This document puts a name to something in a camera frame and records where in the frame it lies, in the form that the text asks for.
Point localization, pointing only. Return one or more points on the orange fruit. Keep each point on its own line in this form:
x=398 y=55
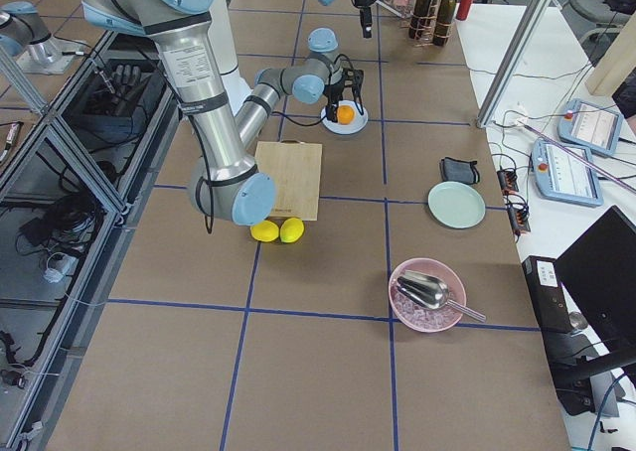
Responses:
x=345 y=114

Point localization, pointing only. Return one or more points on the light blue plate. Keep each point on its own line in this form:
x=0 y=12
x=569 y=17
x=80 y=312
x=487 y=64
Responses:
x=358 y=124

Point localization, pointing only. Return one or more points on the light green plate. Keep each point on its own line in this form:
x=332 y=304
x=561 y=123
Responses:
x=456 y=205

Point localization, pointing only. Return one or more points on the bamboo cutting board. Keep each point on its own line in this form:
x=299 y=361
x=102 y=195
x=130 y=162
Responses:
x=295 y=168

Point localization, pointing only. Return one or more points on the dark green wine bottle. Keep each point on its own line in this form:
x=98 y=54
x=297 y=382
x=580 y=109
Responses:
x=445 y=13

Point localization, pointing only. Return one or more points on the upper yellow lemon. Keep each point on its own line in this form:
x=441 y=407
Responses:
x=291 y=230

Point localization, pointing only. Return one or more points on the yellow lemon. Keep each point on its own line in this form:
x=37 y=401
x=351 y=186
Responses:
x=265 y=231
x=291 y=230

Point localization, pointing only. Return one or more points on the grey folded cloth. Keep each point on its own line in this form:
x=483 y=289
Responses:
x=460 y=171

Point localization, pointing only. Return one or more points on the lower yellow lemon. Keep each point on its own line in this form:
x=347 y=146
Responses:
x=265 y=231

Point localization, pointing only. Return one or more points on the metal ice scoop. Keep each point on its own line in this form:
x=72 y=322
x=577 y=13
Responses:
x=431 y=293

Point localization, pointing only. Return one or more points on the pink bowl with ice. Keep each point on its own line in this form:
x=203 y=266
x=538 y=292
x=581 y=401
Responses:
x=419 y=318

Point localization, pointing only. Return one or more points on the near teach pendant tablet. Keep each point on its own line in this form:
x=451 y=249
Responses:
x=561 y=174

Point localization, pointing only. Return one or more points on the teach pendant tablet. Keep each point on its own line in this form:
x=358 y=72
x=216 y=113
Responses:
x=561 y=174
x=590 y=125

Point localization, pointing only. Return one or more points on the far teach pendant tablet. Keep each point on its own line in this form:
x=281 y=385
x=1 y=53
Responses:
x=590 y=125

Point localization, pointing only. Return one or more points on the person in black shirt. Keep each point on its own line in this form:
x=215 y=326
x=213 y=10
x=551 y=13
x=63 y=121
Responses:
x=624 y=97

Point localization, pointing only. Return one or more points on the black monitor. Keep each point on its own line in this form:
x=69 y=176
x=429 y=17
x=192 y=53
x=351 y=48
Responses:
x=598 y=273

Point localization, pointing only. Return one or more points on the copper wire bottle rack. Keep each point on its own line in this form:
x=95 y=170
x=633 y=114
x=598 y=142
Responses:
x=431 y=22

